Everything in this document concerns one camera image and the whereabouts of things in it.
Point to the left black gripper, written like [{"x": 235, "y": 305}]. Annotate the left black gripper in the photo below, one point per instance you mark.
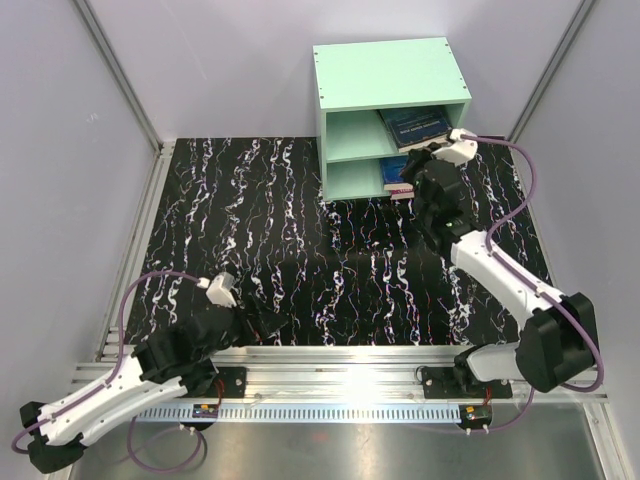
[{"x": 264, "y": 324}]

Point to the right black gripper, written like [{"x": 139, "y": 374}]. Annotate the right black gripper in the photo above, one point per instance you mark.
[{"x": 416, "y": 160}]

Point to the purple 117-Storey Treehouse book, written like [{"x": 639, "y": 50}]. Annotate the purple 117-Storey Treehouse book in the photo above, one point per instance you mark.
[{"x": 402, "y": 194}]

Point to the blue orange Jane Eyre book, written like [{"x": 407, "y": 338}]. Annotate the blue orange Jane Eyre book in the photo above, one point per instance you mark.
[{"x": 391, "y": 168}]

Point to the dark blue hardcover book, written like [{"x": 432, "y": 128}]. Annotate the dark blue hardcover book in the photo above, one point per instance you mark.
[{"x": 415, "y": 127}]

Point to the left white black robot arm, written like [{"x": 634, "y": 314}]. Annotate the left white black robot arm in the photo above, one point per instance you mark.
[{"x": 171, "y": 363}]

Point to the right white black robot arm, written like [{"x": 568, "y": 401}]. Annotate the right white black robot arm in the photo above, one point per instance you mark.
[{"x": 557, "y": 332}]

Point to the mint green shelf cabinet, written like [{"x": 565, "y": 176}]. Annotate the mint green shelf cabinet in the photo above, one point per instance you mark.
[{"x": 354, "y": 82}]

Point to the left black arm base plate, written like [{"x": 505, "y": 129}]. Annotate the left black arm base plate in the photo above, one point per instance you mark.
[{"x": 231, "y": 381}]

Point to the aluminium rail frame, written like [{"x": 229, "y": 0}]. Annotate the aluminium rail frame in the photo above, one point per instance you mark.
[{"x": 332, "y": 374}]

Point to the white slotted cable duct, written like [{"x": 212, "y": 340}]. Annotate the white slotted cable duct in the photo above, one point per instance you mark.
[{"x": 298, "y": 413}]

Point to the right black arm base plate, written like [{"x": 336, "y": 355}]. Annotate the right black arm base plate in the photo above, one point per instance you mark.
[{"x": 448, "y": 382}]

